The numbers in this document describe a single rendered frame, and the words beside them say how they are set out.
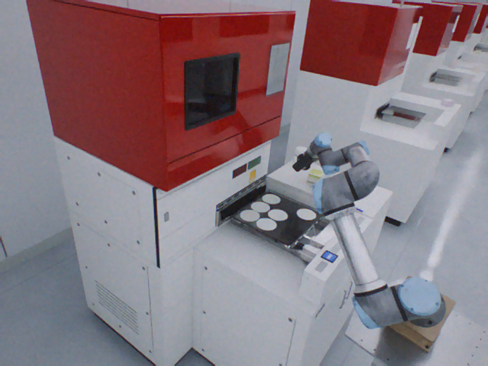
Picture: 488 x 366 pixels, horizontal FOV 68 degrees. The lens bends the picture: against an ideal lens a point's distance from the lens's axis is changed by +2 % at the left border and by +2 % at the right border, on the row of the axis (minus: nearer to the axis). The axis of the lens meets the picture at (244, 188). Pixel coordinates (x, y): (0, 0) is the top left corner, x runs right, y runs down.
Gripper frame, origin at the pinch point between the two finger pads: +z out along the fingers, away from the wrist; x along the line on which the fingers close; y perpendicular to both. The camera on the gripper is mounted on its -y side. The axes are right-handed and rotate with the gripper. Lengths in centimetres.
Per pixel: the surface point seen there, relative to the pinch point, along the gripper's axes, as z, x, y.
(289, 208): 0.8, -14.7, -18.6
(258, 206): 1.8, -4.7, -31.4
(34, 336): 69, 15, -170
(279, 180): 8.2, 1.5, -10.3
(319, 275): -41, -44, -42
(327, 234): -11.5, -36.5, -15.7
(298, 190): 3.0, -9.9, -7.0
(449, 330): -42, -90, -14
